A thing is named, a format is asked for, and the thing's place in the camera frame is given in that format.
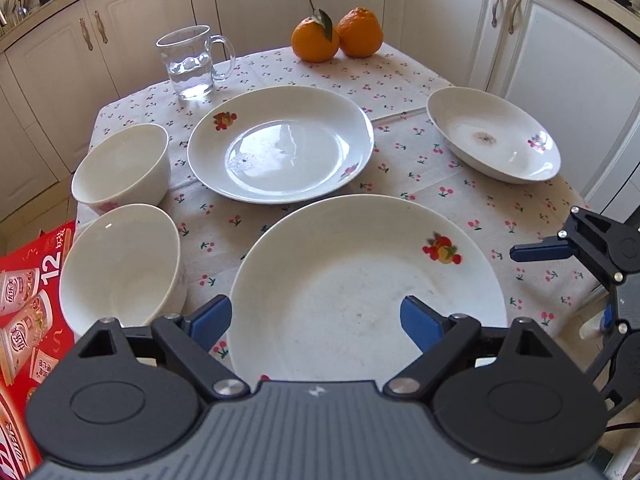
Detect cherry print tablecloth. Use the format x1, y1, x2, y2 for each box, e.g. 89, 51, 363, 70
74, 42, 608, 386

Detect medium white fruit-print plate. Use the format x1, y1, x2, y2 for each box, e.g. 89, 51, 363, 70
186, 86, 375, 205

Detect wide white ceramic bowl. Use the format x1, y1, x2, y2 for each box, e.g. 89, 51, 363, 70
426, 86, 562, 185

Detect beige kitchen countertop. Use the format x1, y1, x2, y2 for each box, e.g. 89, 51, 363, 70
0, 0, 640, 51

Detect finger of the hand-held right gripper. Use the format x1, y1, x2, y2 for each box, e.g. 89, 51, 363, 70
510, 205, 627, 287
584, 304, 640, 414

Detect large white fruit-print plate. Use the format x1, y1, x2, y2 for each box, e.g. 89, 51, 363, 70
227, 194, 508, 386

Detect red printed carton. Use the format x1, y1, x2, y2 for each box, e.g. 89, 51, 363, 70
0, 220, 78, 480

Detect utensil holder with cutlery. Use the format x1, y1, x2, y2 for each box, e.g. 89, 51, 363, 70
0, 0, 38, 28

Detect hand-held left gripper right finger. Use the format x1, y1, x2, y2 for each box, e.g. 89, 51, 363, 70
383, 295, 567, 402

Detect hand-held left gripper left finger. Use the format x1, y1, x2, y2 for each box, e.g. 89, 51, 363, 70
75, 295, 251, 402

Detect white kitchen cabinets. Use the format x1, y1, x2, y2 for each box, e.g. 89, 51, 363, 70
0, 0, 640, 241

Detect plain white ceramic bowl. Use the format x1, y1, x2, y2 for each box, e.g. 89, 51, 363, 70
59, 203, 187, 341

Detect orange with green leaf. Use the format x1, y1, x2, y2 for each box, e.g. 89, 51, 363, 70
291, 0, 341, 63

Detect white bowl with pink print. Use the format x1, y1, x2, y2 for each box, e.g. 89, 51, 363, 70
71, 123, 171, 216

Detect orange without leaf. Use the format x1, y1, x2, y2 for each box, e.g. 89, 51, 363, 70
336, 7, 385, 59

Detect clear glass mug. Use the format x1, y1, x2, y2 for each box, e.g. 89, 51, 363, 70
155, 25, 237, 102

